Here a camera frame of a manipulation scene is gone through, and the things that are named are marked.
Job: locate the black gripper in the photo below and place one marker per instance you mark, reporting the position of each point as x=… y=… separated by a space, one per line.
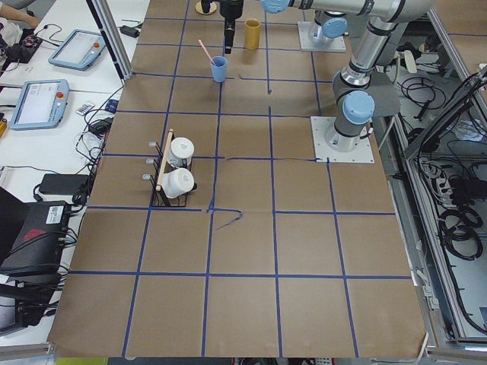
x=230 y=9

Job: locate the pink chopstick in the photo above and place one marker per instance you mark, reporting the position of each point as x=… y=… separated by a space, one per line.
x=206 y=52

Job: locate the light blue plastic cup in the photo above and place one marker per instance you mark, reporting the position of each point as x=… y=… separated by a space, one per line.
x=219 y=68

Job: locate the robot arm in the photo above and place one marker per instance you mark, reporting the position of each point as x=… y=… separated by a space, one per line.
x=352 y=84
x=329 y=25

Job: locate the bamboo cylinder holder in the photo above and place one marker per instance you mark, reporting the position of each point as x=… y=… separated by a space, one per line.
x=252 y=33

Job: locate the white mug far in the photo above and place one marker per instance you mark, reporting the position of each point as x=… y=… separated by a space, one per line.
x=181 y=152

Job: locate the white mug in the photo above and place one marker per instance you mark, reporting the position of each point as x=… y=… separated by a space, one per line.
x=178 y=182
x=181 y=152

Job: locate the teach pendant far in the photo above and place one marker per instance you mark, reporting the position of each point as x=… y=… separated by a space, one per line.
x=79 y=50

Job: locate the teach pendant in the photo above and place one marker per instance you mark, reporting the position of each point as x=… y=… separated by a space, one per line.
x=79 y=50
x=41 y=105

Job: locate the grey office chair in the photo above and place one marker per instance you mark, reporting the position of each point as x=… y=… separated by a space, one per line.
x=382 y=90

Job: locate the small remote control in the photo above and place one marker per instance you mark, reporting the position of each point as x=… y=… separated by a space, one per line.
x=84 y=108

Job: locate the white mug near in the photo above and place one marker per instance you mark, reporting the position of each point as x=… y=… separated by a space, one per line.
x=178 y=182

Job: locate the teach pendant near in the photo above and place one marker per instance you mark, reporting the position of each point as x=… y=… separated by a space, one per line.
x=41 y=105

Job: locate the black power adapter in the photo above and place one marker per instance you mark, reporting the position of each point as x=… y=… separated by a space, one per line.
x=62 y=184

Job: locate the black computer box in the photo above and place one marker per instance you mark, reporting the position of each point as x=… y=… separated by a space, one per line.
x=32 y=238

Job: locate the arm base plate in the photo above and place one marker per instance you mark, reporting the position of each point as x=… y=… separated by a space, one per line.
x=330 y=146
x=307 y=42

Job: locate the aluminium frame post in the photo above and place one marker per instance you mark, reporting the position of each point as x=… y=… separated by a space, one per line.
x=103 y=18

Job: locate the black wire mug rack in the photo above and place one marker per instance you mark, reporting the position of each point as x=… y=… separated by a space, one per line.
x=160 y=167

